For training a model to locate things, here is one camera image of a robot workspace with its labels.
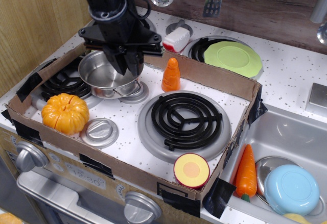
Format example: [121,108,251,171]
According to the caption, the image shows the halved toy peach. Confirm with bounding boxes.
[173,153,210,189]

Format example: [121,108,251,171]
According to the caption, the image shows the silver metal pot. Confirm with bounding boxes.
[78,51,144,99]

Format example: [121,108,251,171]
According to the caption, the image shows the right silver oven knob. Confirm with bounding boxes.
[124,191,162,224]

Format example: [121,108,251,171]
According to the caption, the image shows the orange toy carrot in sink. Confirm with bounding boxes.
[235,144,257,202]

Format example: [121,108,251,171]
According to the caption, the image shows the hanging metal spatula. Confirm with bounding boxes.
[202,0,222,18]

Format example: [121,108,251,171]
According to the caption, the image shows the silver sink basin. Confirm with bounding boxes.
[221,105,326,223]

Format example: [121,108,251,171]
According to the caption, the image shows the silver oven door handle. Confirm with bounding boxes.
[17,171,127,223]

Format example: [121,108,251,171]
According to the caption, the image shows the rear right black burner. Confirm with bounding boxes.
[191,37,234,63]

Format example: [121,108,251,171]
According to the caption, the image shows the silver metal lid in sink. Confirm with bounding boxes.
[255,156,301,204]

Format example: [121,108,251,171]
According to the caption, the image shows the orange toy pumpkin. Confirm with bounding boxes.
[41,93,89,136]

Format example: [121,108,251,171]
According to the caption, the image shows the silver faucet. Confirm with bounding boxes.
[310,0,326,45]

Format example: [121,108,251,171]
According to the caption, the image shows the small orange toy carrot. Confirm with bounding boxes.
[161,58,180,92]

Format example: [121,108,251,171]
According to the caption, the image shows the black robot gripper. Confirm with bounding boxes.
[78,0,163,76]

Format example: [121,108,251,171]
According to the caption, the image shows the white red toy box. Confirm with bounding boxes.
[162,27,191,53]

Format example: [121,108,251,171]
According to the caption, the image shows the front right black burner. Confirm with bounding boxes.
[151,92,223,151]

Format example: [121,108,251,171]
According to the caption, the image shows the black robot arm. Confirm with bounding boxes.
[78,0,162,76]

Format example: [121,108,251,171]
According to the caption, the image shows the left silver oven knob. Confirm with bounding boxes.
[16,141,49,172]

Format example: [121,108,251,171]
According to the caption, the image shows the yellow toy in sink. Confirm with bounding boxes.
[283,213,311,224]

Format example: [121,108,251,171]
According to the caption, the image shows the light blue plastic bowl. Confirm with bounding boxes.
[264,164,320,216]

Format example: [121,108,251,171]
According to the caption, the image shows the green plastic plate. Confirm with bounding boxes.
[203,41,263,78]

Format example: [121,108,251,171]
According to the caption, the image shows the silver oven knob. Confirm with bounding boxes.
[124,191,162,224]
[16,141,49,172]

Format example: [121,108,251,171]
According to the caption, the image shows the front left black burner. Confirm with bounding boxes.
[41,62,90,101]

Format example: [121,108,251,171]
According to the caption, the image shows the oven clock display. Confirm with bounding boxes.
[64,162,106,190]

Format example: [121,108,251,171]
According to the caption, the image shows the silver stove top knob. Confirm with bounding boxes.
[80,118,119,149]

